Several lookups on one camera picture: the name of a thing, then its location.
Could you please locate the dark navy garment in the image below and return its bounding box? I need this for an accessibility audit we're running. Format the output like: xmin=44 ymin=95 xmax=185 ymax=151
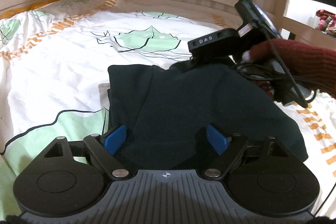
xmin=108 ymin=63 xmax=308 ymax=170

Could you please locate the red knitted sleeve forearm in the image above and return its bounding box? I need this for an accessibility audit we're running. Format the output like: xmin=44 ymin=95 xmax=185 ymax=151
xmin=242 ymin=39 xmax=335 ymax=98

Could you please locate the white wooden shelf unit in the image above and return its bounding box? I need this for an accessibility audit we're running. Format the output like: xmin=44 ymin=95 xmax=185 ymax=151
xmin=283 ymin=0 xmax=336 ymax=51

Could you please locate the white patterned duvet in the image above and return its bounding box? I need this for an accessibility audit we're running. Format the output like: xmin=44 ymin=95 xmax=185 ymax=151
xmin=1 ymin=0 xmax=335 ymax=223

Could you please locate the black cable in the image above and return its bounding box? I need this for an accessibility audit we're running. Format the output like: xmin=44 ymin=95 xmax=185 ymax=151
xmin=236 ymin=27 xmax=317 ymax=109

